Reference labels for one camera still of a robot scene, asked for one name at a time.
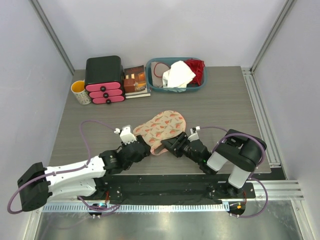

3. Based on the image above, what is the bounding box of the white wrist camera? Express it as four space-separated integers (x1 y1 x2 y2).
188 126 201 142
113 125 137 145

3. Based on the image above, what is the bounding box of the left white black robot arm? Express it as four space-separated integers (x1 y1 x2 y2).
17 135 151 212

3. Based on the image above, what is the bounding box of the white slotted cable duct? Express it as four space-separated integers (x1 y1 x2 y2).
42 202 230 213

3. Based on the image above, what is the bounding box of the grey cloth with red loop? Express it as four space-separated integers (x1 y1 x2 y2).
150 61 170 88

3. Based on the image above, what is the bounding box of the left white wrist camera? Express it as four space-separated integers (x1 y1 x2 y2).
113 125 137 145

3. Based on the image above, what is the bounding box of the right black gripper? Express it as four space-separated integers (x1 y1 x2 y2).
161 131 202 165

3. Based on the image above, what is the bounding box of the white cloth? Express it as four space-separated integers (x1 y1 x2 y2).
162 60 196 89

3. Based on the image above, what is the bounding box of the pink mesh laundry bag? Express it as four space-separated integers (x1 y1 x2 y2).
133 110 187 156

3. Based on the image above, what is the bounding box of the teal plastic basket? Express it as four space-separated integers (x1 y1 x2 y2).
145 57 207 93

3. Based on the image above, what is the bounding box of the yellow inside patterned mug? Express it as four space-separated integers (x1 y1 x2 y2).
70 80 92 105

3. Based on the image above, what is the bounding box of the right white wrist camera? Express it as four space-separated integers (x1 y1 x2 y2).
188 126 201 142

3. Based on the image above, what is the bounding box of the black pink drawer organizer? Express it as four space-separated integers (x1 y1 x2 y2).
84 55 125 105

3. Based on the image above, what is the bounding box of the red garment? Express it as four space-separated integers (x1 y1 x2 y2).
184 58 205 86

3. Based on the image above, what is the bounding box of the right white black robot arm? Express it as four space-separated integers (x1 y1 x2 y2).
161 126 267 198

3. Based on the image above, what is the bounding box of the stack of books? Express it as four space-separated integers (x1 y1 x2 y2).
123 65 150 98

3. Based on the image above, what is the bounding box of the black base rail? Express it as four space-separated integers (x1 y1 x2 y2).
83 174 256 206

